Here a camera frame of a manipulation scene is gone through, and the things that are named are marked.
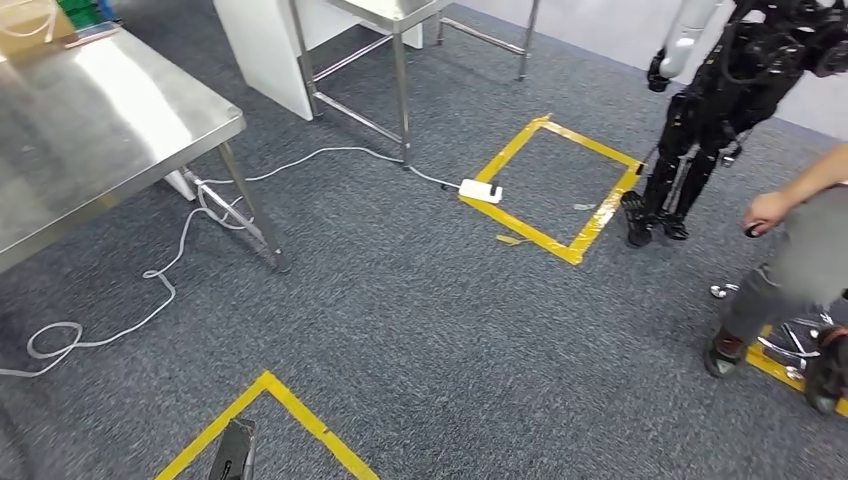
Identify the person's right hand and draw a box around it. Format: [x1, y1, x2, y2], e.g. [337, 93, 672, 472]
[741, 190, 797, 233]

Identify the stainless steel workbench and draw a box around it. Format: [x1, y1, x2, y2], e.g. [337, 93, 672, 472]
[288, 0, 541, 168]
[0, 26, 293, 274]

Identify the person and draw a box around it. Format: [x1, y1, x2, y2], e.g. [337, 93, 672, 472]
[703, 142, 848, 417]

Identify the chrome base stool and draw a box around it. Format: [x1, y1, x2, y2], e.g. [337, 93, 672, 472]
[710, 283, 848, 386]

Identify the black humanoid robot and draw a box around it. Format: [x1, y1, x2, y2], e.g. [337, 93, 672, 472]
[620, 0, 848, 250]

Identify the white power strip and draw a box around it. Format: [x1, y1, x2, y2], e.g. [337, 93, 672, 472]
[458, 178, 505, 206]

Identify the white panel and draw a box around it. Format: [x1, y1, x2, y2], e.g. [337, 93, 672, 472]
[213, 0, 425, 122]

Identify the smartphone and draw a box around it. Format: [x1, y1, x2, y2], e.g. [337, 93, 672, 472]
[62, 21, 125, 50]

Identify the green box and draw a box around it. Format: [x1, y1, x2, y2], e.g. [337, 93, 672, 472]
[56, 0, 102, 30]

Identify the cardboard box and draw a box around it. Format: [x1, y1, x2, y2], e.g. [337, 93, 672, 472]
[0, 0, 78, 58]

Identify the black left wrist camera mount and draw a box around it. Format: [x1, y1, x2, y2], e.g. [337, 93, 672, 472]
[208, 417, 258, 480]

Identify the white floor cable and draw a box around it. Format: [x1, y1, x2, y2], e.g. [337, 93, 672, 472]
[0, 145, 465, 379]

